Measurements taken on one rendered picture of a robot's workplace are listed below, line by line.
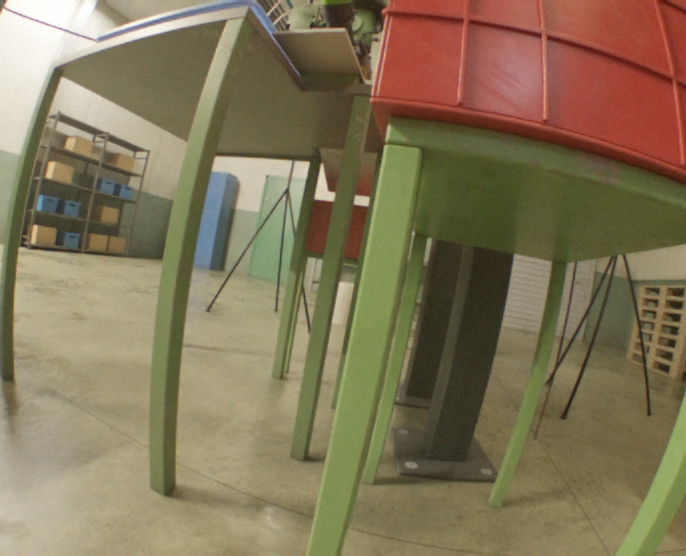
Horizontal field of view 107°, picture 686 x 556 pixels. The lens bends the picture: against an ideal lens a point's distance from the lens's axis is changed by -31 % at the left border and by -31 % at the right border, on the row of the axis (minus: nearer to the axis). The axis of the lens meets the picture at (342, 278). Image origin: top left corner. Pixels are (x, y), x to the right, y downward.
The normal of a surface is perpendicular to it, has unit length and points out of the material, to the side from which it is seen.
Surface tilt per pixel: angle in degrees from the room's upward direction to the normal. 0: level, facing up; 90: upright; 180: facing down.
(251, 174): 90
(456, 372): 90
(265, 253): 90
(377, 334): 90
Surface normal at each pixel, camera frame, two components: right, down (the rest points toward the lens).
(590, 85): -0.22, -0.01
